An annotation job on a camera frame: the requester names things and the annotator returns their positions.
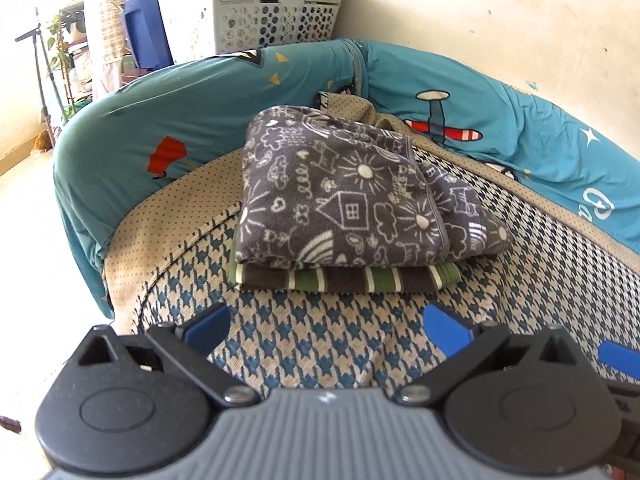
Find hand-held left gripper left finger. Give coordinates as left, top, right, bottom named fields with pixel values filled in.
left=70, top=304, right=258, bottom=407

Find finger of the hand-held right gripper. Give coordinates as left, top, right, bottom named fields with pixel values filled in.
left=597, top=340, right=640, bottom=371

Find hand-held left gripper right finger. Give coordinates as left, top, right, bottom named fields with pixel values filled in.
left=397, top=302, right=586, bottom=407

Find grey doodle print fleece garment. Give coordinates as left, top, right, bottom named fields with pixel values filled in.
left=235, top=105, right=514, bottom=269

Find green brown striped folded garment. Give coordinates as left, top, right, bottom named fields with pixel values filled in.
left=230, top=237, right=464, bottom=294

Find blue beige houndstooth seat cushion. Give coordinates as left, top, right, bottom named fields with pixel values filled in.
left=102, top=91, right=640, bottom=397

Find blue airplane print sofa cover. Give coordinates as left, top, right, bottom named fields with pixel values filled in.
left=52, top=37, right=640, bottom=321

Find blue plastic storage bin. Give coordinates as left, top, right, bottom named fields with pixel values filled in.
left=120, top=0, right=174, bottom=72

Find black metal stand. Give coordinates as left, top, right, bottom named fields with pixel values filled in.
left=15, top=7, right=77, bottom=132

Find white perforated laundry basket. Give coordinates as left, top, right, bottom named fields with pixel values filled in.
left=150, top=0, right=354, bottom=67

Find green potted plant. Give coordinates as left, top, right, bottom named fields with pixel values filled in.
left=42, top=10, right=85, bottom=117

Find plaid hanging cloth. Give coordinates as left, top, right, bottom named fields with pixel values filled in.
left=82, top=0, right=137, bottom=102

